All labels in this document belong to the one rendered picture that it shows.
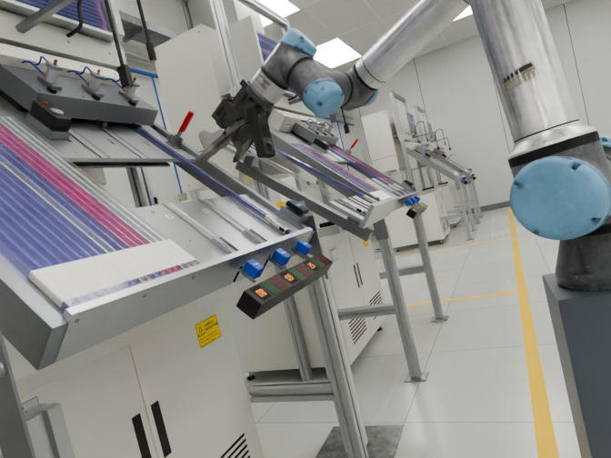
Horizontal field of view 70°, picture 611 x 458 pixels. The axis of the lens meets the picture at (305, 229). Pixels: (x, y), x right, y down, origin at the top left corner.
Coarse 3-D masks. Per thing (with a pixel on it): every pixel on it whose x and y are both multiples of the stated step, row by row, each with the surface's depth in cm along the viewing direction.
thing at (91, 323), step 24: (288, 240) 95; (216, 264) 71; (240, 264) 79; (264, 264) 90; (144, 288) 56; (168, 288) 61; (192, 288) 68; (216, 288) 76; (72, 312) 47; (96, 312) 50; (120, 312) 54; (144, 312) 59; (72, 336) 49; (96, 336) 53
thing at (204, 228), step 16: (144, 208) 79; (160, 208) 83; (176, 208) 86; (192, 208) 89; (208, 208) 93; (224, 208) 97; (240, 208) 102; (160, 224) 77; (176, 224) 80; (192, 224) 83; (208, 224) 86; (224, 224) 90; (240, 224) 93; (256, 224) 98; (272, 224) 100; (288, 224) 107; (176, 240) 75; (192, 240) 78; (208, 240) 81; (224, 240) 82; (240, 240) 87; (256, 240) 89; (0, 256) 52; (208, 256) 76; (16, 272) 51
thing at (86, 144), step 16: (0, 96) 92; (0, 112) 86; (16, 112) 89; (32, 128) 86; (80, 128) 97; (96, 128) 102; (112, 128) 107; (128, 128) 112; (144, 128) 118; (64, 144) 86; (80, 144) 90; (96, 144) 94; (112, 144) 98; (128, 144) 103; (144, 144) 108; (80, 160) 85; (96, 160) 89; (112, 160) 92; (128, 160) 96; (144, 160) 101; (160, 160) 105; (176, 160) 111; (192, 160) 116
